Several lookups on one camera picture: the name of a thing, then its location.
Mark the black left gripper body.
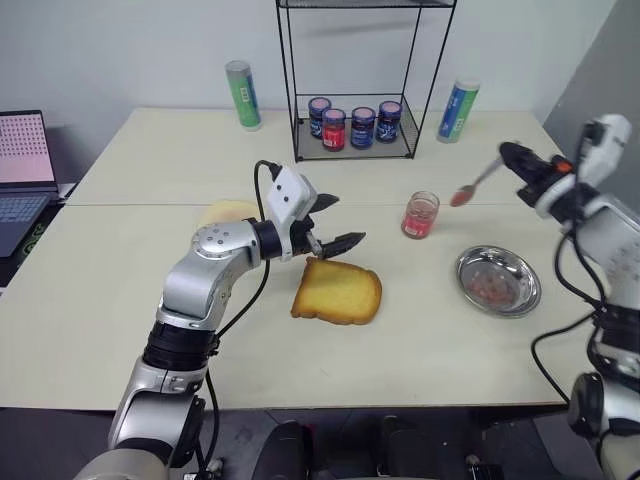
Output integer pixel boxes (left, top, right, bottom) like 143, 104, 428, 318
291, 216, 322, 260

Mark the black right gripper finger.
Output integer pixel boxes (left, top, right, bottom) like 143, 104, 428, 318
504, 155, 550, 188
500, 141, 552, 170

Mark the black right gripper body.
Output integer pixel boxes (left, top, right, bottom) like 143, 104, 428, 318
516, 154, 574, 203

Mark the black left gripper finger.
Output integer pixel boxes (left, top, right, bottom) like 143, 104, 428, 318
309, 193, 342, 218
315, 231, 368, 261

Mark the metal spoon with jam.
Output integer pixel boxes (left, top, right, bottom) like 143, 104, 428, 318
449, 157, 505, 208

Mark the golden toast bread slice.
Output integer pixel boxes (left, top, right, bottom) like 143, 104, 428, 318
290, 256, 384, 326

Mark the pale bread slice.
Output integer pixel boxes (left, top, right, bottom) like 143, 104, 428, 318
196, 199, 261, 232

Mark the open red jam jar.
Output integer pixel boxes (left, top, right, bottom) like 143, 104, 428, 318
400, 190, 442, 240

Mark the blue jam jar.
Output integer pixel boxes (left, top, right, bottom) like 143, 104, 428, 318
307, 96, 333, 142
375, 100, 403, 145
350, 106, 378, 151

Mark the round steel dish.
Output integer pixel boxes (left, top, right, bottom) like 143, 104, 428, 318
455, 244, 543, 319

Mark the dark rounded shape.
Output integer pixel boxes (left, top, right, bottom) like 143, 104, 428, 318
252, 419, 322, 480
374, 413, 432, 480

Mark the black green desk mat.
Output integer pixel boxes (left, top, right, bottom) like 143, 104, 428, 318
0, 197, 69, 301

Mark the grey laptop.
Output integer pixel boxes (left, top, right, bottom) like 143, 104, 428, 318
0, 109, 62, 259

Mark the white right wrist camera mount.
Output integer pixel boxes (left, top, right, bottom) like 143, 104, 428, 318
533, 172, 589, 224

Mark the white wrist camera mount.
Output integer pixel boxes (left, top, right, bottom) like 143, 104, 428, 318
264, 166, 320, 264
533, 172, 589, 224

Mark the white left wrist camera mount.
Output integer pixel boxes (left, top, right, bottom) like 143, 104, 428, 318
264, 166, 320, 264

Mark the black wire shelf rack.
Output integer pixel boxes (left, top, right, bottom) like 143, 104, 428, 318
275, 0, 458, 163

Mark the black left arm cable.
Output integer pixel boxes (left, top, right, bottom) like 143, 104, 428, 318
192, 159, 284, 480

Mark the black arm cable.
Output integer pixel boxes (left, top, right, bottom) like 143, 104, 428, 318
192, 159, 284, 480
530, 119, 621, 406

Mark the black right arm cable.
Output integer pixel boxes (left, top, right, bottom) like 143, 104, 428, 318
530, 119, 621, 406

